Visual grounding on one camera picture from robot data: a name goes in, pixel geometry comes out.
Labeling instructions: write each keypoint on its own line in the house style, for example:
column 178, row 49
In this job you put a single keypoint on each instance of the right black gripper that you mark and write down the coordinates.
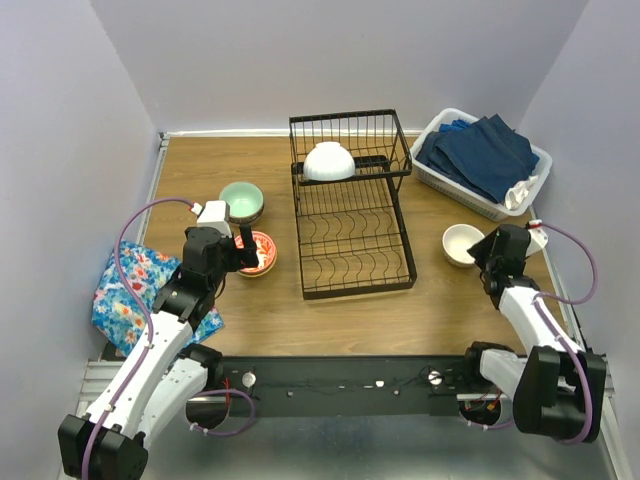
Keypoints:
column 481, row 249

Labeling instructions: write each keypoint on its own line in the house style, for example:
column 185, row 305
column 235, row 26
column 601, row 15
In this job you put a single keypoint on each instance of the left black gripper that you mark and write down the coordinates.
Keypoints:
column 246, row 257

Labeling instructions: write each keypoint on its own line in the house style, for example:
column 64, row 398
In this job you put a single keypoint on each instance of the red white patterned bowl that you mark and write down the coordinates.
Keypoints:
column 266, row 249

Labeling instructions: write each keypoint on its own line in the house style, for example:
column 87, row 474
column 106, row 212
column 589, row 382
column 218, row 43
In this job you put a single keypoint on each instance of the beige floral bowl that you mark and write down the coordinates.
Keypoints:
column 457, row 240

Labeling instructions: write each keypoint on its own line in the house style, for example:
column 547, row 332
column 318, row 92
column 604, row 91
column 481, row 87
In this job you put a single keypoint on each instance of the mint green bowl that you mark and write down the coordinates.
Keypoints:
column 241, row 192

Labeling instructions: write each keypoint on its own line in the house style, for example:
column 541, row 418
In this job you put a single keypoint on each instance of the black wire dish rack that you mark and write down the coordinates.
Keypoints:
column 352, row 238

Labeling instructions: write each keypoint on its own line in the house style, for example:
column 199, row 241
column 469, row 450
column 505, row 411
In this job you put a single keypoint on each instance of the white ribbed bowl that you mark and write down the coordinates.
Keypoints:
column 328, row 161

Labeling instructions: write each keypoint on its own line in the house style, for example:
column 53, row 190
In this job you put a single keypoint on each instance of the yellow dotted teal bowl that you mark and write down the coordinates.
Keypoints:
column 256, row 272

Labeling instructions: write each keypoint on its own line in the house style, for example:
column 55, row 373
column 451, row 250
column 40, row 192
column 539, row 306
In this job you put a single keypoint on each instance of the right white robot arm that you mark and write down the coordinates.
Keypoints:
column 557, row 390

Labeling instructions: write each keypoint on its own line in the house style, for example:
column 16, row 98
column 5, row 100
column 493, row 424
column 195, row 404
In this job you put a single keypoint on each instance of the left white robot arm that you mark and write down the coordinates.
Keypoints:
column 112, row 439

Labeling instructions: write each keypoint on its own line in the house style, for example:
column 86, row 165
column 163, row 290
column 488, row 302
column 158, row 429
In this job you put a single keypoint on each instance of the white crumpled cloth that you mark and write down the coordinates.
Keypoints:
column 517, row 194

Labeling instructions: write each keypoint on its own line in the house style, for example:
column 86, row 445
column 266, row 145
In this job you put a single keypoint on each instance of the white plastic basket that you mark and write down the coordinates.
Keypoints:
column 468, row 198

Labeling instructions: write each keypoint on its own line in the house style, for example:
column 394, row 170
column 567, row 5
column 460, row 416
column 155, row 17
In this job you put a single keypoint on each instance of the dark blue folded cloth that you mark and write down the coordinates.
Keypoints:
column 486, row 156

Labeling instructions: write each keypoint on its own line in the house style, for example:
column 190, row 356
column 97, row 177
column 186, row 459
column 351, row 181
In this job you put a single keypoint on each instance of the blue floral cloth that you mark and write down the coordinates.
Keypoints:
column 123, row 293

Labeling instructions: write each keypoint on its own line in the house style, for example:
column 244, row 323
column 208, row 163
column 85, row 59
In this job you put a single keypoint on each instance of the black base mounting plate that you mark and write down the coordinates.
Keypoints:
column 340, row 386

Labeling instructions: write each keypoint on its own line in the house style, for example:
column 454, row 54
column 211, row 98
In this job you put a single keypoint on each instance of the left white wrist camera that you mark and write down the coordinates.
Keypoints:
column 215, row 214

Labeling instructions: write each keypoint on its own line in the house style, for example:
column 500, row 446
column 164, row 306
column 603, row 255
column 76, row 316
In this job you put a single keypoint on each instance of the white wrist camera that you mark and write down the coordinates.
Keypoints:
column 538, row 237
column 215, row 214

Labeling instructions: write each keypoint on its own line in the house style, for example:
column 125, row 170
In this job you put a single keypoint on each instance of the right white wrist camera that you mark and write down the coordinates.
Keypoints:
column 538, row 237

